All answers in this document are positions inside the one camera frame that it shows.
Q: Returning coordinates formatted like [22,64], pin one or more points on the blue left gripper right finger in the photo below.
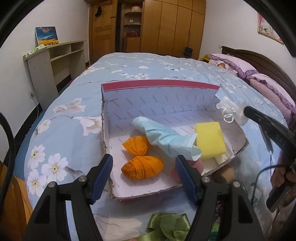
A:
[186,174]

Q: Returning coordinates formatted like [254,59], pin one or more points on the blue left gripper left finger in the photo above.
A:
[99,176]

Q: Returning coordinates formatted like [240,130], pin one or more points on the tan stocking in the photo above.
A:
[224,175]

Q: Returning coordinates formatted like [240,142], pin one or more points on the green satin ribbon bow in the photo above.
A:
[166,226]

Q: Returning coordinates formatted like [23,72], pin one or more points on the white plastic bag with rings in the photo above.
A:
[231,111]

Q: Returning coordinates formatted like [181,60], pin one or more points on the pink round soft object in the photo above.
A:
[195,164]

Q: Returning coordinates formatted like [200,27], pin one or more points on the right hand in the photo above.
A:
[278,179]

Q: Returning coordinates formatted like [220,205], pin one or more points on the lower orange cloth bundle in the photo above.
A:
[142,167]

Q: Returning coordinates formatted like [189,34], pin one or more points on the orange cloth bundle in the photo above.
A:
[142,167]
[137,145]

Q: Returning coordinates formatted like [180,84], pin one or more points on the upper orange cloth bundle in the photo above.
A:
[137,145]

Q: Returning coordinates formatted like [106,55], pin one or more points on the light blue face mask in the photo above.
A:
[168,140]

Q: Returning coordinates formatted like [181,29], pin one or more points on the yellow sponge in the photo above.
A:
[210,140]

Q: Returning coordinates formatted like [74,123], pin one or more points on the pink cardboard box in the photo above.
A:
[165,113]

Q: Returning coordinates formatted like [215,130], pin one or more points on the dark wooden headboard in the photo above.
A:
[264,65]

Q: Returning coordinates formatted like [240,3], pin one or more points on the pink ruffled pillow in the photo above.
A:
[233,65]

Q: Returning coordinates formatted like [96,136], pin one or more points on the white shelf desk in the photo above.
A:
[50,65]

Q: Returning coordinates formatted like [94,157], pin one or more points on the black bag by wardrobe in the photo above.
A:
[188,52]

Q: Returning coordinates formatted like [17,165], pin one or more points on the wooden door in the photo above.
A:
[102,26]

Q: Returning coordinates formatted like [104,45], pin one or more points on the blue landscape picture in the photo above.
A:
[46,36]

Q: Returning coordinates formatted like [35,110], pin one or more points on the wooden wardrobe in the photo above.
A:
[160,27]

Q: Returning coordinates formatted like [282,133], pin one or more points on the framed wall picture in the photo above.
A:
[264,28]

